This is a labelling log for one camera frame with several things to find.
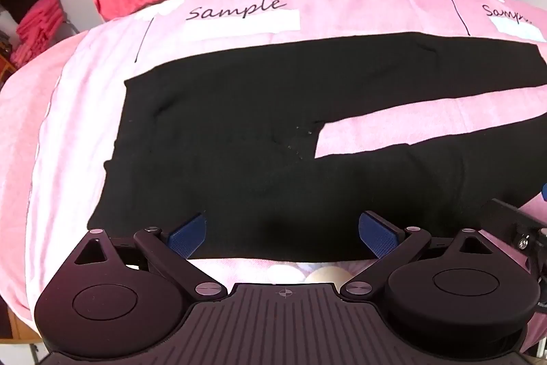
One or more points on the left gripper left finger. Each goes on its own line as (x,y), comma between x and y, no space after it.
(168,254)

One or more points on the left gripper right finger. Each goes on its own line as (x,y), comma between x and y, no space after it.
(392,247)

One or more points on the black pants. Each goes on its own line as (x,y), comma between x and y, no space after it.
(234,135)

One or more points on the pink printed bed sheet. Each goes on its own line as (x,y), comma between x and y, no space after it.
(61,112)

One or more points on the pile of red clothes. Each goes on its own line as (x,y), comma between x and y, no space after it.
(37,30)

